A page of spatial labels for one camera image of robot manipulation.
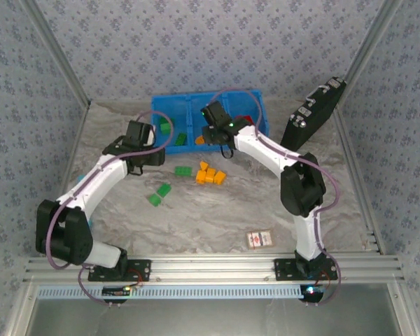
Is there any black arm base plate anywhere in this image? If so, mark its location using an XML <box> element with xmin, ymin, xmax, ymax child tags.
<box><xmin>87</xmin><ymin>259</ymin><xmax>152</xmax><ymax>282</ymax></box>
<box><xmin>274</xmin><ymin>258</ymin><xmax>339</xmax><ymax>281</ymax></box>

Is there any aluminium lower frame leg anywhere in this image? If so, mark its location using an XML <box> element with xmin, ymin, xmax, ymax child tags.
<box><xmin>387</xmin><ymin>283</ymin><xmax>420</xmax><ymax>336</ymax></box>
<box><xmin>3</xmin><ymin>283</ymin><xmax>39</xmax><ymax>336</ymax></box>

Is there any playing card pack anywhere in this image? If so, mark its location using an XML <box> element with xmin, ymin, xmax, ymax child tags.
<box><xmin>246</xmin><ymin>229</ymin><xmax>276</xmax><ymax>250</ymax></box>

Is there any blue three-compartment bin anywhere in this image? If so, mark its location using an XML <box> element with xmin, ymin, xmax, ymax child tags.
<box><xmin>150</xmin><ymin>90</ymin><xmax>272</xmax><ymax>156</ymax></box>

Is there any thin red wire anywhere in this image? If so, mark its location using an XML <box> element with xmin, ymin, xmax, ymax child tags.
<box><xmin>130</xmin><ymin>268</ymin><xmax>145</xmax><ymax>289</ymax></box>
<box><xmin>314</xmin><ymin>270</ymin><xmax>333</xmax><ymax>287</ymax></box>

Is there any light blue tube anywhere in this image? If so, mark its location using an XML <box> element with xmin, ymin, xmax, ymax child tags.
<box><xmin>76</xmin><ymin>174</ymin><xmax>94</xmax><ymax>228</ymax></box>

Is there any slotted blue cable duct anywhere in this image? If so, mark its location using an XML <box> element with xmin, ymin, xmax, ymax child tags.
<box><xmin>37</xmin><ymin>283</ymin><xmax>306</xmax><ymax>300</ymax></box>

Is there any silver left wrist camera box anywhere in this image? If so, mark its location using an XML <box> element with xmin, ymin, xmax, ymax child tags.
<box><xmin>143</xmin><ymin>126</ymin><xmax>158</xmax><ymax>146</ymax></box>

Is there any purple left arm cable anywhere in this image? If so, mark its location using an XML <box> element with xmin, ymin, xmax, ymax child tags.
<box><xmin>45</xmin><ymin>110</ymin><xmax>175</xmax><ymax>307</ymax></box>

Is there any black hard case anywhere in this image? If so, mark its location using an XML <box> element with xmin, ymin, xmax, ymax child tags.
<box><xmin>279</xmin><ymin>76</ymin><xmax>347</xmax><ymax>152</ymax></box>

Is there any aluminium corner post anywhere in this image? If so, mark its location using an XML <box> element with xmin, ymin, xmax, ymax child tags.
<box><xmin>20</xmin><ymin>0</ymin><xmax>92</xmax><ymax>108</ymax></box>
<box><xmin>342</xmin><ymin>0</ymin><xmax>405</xmax><ymax>88</ymax></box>

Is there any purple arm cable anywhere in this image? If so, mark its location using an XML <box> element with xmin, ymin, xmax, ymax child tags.
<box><xmin>208</xmin><ymin>87</ymin><xmax>343</xmax><ymax>307</ymax></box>
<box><xmin>45</xmin><ymin>110</ymin><xmax>175</xmax><ymax>307</ymax></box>

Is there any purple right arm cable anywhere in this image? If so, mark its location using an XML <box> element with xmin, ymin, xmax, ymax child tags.
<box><xmin>208</xmin><ymin>87</ymin><xmax>343</xmax><ymax>307</ymax></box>

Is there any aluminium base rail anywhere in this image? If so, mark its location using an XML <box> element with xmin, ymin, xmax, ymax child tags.
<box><xmin>22</xmin><ymin>254</ymin><xmax>405</xmax><ymax>285</ymax></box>

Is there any aluminium table side rail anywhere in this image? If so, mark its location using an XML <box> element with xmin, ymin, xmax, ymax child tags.
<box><xmin>334</xmin><ymin>106</ymin><xmax>386</xmax><ymax>255</ymax></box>

